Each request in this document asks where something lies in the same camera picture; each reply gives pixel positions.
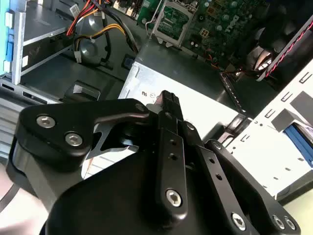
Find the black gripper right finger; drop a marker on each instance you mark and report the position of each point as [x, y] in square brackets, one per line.
[232, 186]

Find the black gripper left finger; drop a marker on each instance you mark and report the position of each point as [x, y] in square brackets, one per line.
[61, 122]

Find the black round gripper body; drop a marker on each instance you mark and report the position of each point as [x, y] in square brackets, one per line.
[110, 203]

